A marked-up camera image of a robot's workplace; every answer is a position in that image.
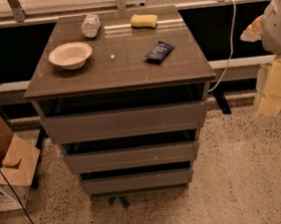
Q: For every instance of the grey drawer cabinet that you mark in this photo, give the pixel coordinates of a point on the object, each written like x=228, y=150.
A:
x=118, y=77

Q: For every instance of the clear plastic bottle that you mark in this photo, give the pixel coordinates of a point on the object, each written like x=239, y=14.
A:
x=91, y=25

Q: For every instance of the open cardboard box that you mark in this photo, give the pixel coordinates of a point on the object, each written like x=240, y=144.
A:
x=18, y=160

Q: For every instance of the white paper bowl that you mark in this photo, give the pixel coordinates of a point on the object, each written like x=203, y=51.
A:
x=70, y=56

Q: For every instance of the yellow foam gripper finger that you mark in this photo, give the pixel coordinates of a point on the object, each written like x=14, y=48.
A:
x=267, y=102

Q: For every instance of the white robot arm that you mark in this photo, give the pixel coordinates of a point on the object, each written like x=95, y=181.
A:
x=267, y=29

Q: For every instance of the grey top drawer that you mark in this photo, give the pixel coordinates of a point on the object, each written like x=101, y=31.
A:
x=105, y=125

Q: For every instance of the grey bottom drawer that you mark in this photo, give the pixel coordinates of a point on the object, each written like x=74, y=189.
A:
x=137, y=181

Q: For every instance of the yellow sponge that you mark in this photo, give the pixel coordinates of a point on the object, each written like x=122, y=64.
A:
x=142, y=21

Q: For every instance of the dark blue snack packet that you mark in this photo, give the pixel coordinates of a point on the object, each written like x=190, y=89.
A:
x=159, y=52

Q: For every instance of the grey drawer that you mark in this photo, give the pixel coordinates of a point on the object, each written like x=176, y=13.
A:
x=137, y=181
x=105, y=125
x=131, y=158

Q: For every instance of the grey middle drawer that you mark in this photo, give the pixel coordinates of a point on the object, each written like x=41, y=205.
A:
x=131, y=158

